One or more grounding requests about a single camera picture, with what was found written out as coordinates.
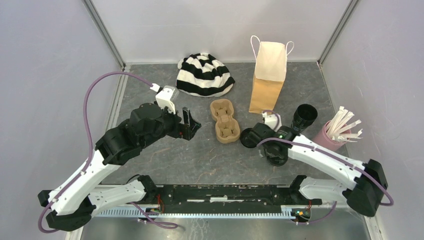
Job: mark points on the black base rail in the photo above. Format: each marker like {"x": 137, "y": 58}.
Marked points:
{"x": 225, "y": 199}

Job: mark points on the aluminium frame post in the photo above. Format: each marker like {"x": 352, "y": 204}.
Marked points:
{"x": 352, "y": 5}
{"x": 95, "y": 16}

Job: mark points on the black coffee cup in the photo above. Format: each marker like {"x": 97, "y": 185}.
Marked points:
{"x": 303, "y": 117}
{"x": 277, "y": 162}

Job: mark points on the brown cardboard cup carrier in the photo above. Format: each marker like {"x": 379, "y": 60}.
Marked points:
{"x": 227, "y": 128}

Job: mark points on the white wrapped straws bundle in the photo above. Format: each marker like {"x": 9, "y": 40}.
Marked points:
{"x": 338, "y": 129}

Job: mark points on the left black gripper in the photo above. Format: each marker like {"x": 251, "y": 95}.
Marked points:
{"x": 187, "y": 130}

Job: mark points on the left aluminium frame post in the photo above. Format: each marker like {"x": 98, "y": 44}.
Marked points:
{"x": 95, "y": 16}

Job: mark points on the right aluminium frame post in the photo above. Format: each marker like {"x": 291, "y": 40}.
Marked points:
{"x": 352, "y": 5}

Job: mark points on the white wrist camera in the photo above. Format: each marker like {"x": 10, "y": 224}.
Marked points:
{"x": 272, "y": 120}
{"x": 165, "y": 96}

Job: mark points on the black white striped cloth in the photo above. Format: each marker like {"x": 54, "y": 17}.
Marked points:
{"x": 202, "y": 75}

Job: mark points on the brown paper bag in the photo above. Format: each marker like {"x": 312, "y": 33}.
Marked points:
{"x": 269, "y": 73}

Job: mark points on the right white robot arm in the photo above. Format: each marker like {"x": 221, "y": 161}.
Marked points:
{"x": 362, "y": 185}

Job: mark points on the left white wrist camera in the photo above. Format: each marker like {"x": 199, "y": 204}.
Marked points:
{"x": 165, "y": 96}

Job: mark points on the pink straw holder cup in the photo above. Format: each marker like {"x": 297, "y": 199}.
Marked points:
{"x": 322, "y": 139}

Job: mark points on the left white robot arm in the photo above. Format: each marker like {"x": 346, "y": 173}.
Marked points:
{"x": 75, "y": 202}

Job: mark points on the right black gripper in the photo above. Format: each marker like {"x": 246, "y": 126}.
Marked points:
{"x": 265, "y": 153}

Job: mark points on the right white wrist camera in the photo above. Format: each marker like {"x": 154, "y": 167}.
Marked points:
{"x": 272, "y": 120}

